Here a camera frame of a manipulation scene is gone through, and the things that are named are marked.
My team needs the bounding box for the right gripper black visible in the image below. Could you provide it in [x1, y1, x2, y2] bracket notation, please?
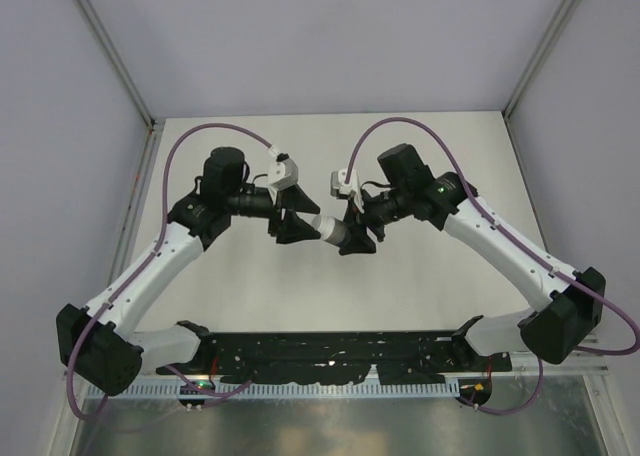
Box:
[339, 184, 411, 255]

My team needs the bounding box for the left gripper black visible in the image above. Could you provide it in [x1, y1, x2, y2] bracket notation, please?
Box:
[226, 183, 321, 243]

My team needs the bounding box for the white vitamin pill bottle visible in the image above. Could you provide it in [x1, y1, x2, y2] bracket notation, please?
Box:
[311, 215, 351, 248]

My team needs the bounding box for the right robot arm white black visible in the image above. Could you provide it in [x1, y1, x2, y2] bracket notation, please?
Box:
[331, 144, 605, 370]

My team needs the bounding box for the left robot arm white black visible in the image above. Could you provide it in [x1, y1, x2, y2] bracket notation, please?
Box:
[56, 147, 320, 396]

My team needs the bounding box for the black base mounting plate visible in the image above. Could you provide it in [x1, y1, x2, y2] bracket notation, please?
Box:
[174, 331, 512, 386]

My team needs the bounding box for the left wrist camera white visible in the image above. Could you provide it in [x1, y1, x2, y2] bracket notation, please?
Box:
[267, 154, 299, 192]

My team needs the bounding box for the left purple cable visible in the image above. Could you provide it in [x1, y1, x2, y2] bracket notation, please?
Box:
[66, 123, 281, 421]

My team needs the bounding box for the purple cable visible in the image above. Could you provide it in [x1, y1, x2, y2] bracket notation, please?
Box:
[66, 123, 281, 421]
[344, 117, 640, 417]

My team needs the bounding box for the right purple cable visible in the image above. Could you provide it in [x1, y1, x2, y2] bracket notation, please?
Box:
[344, 117, 640, 417]

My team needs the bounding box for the slotted grey cable duct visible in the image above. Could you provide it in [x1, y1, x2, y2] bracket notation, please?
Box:
[117, 378, 460, 400]

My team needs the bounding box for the left aluminium frame post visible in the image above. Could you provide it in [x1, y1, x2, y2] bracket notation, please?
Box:
[72, 0, 155, 129]

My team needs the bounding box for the aluminium frame post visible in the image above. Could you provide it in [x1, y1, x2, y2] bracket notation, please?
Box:
[72, 0, 155, 129]
[502, 0, 582, 121]

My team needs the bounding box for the right aluminium frame post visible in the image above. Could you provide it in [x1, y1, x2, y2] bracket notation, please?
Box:
[502, 0, 582, 121]

